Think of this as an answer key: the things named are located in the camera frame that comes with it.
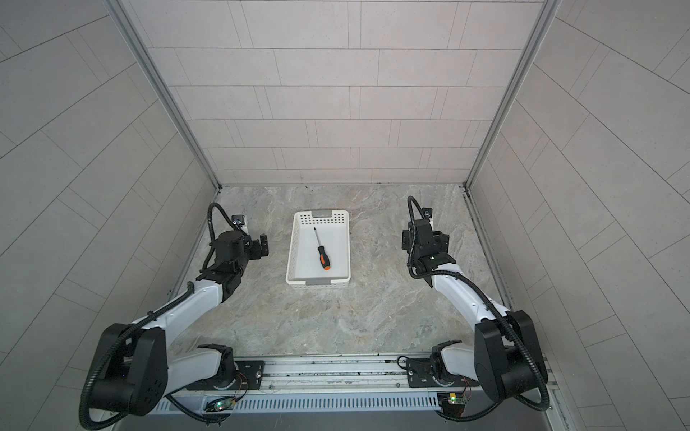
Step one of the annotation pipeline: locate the corner aluminium post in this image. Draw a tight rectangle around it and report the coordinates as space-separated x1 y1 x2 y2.
104 0 222 190
464 0 562 189

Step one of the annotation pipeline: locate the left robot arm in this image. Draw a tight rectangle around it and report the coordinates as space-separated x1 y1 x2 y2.
78 202 269 430

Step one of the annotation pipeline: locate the orange black handled screwdriver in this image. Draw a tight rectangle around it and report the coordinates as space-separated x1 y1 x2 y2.
314 227 331 270

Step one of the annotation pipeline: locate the green circuit board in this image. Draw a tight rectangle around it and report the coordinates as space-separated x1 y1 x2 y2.
437 393 468 411
204 397 236 413

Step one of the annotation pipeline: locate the white perforated plastic bin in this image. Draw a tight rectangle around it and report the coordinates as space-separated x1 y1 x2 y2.
286 209 351 289

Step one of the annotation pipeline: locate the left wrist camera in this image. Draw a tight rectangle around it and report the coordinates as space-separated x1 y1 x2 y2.
231 215 248 235

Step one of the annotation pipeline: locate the right corner aluminium post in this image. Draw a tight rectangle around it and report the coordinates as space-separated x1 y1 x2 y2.
464 0 562 189

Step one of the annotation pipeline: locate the right green circuit board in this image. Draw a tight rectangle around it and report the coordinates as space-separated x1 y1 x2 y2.
437 393 468 411

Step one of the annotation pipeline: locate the left corner aluminium post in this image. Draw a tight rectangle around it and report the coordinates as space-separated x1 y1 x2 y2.
104 0 222 190

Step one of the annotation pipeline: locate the aluminium mounting rail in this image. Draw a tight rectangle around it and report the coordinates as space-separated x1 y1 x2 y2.
107 352 559 400

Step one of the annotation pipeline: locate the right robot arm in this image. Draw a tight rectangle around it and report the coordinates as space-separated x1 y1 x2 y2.
402 196 551 423

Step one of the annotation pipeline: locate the left green circuit board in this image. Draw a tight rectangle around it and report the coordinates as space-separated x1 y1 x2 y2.
204 397 236 413

